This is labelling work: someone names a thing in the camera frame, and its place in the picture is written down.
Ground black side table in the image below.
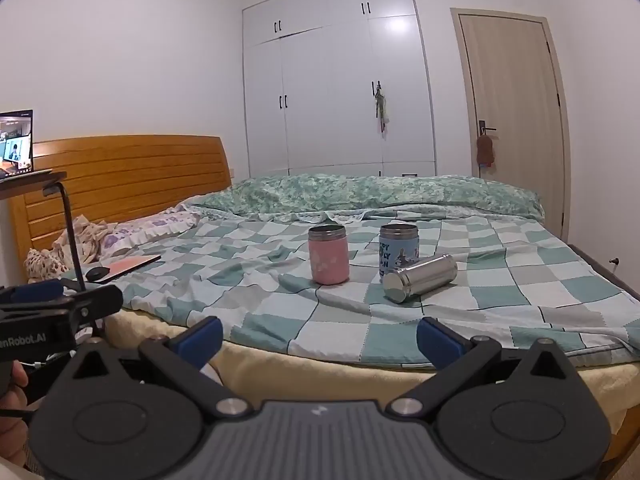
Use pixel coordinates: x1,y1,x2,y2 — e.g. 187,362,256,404
0,169,90,292

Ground green hanging ornament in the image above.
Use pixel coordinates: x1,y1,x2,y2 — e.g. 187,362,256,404
372,81,391,137

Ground blue printed cup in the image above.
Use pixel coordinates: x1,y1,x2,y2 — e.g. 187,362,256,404
378,223,420,281

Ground brown hanging pouch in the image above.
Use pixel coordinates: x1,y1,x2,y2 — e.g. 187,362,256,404
475,135,496,167

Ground purple floral pillow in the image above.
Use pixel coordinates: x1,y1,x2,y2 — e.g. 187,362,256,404
54,210,204,266

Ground person's left hand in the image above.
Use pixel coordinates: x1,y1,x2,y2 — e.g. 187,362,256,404
0,360,31,468

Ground wooden headboard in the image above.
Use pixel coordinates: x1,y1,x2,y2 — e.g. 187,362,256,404
9,134,234,272

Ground green floral duvet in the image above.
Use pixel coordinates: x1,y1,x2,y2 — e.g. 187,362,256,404
187,173,546,224

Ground pink cup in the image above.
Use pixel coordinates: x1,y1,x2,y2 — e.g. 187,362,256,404
307,225,350,286

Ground floral cloth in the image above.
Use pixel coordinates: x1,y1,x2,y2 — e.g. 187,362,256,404
23,248,69,284

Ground green checkered blanket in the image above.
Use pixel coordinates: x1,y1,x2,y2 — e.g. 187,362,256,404
117,209,640,369

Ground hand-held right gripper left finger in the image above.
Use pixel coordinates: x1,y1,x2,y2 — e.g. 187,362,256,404
65,316,252,416

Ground white wardrobe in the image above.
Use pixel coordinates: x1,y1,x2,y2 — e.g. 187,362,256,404
242,0,437,179

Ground pink laptop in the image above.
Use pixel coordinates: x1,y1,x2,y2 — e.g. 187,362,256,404
91,253,162,284

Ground yellow bed sheet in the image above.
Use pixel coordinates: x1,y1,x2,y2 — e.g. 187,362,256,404
104,309,640,413

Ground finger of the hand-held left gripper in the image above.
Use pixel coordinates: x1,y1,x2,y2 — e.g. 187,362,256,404
60,285,124,333
0,280,66,308

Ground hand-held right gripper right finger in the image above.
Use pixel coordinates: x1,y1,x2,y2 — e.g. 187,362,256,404
390,316,576,417

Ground beige door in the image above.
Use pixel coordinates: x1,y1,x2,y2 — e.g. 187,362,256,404
449,7,572,242

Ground tablet screen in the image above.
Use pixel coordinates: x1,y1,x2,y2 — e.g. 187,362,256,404
0,108,35,179

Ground silver steel cup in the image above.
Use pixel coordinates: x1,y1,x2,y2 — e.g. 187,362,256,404
382,253,459,305

